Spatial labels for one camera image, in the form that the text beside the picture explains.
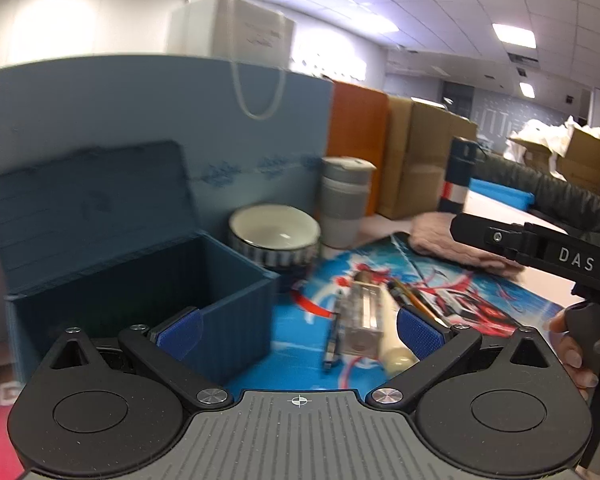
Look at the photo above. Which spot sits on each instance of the cream cylinder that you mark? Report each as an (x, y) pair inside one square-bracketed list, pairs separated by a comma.
[(395, 345)]

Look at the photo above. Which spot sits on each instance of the blue flat board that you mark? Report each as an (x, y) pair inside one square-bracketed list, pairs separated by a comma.
[(505, 194)]

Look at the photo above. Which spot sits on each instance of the dark grey door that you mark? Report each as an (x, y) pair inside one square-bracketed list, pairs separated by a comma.
[(457, 97)]

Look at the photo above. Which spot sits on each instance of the person's right hand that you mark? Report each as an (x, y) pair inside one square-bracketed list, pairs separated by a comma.
[(577, 367)]

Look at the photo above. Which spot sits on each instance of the cardboard box with white paper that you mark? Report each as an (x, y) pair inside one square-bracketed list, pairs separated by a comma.
[(587, 155), (532, 147)]

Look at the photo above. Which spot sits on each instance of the person's right forearm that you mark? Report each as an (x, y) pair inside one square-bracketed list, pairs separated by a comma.
[(555, 195)]

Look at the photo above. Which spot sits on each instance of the orange box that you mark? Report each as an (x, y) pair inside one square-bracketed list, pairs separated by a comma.
[(355, 135)]

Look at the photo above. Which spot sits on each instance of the brown cardboard box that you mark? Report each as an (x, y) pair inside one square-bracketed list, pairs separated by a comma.
[(420, 160)]

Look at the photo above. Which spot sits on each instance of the pink cloth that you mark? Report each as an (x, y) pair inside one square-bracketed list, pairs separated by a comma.
[(440, 240)]

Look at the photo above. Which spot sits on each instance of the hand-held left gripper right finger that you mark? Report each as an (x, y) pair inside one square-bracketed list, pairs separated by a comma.
[(420, 332)]

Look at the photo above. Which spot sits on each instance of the blue plastic storage box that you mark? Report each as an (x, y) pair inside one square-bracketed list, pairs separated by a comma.
[(230, 320)]

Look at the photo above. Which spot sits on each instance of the orange pencil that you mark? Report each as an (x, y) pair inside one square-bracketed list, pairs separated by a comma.
[(420, 302)]

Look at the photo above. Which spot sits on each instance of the printed blue desk mat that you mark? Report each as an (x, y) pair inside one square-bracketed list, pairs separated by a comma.
[(480, 300)]

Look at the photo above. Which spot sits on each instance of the striped ceramic bowl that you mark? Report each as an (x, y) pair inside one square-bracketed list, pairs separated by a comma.
[(275, 230)]

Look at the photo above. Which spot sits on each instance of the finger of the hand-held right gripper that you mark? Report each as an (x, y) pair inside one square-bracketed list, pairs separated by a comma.
[(480, 232)]

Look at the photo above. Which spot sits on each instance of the clear case with brown knob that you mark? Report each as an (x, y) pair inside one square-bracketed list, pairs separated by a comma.
[(362, 315)]

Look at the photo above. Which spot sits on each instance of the dark metal pen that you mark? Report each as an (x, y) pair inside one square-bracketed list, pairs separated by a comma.
[(331, 345)]

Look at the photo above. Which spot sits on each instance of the blue paper bag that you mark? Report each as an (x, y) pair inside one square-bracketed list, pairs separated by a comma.
[(130, 105)]

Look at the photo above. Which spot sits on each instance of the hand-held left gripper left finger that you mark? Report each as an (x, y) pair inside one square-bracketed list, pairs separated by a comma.
[(180, 332)]

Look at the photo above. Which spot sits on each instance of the white and grey cup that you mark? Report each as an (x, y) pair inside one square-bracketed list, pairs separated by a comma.
[(342, 200)]

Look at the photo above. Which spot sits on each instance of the dark bottle with red label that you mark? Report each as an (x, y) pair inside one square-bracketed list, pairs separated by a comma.
[(457, 175)]

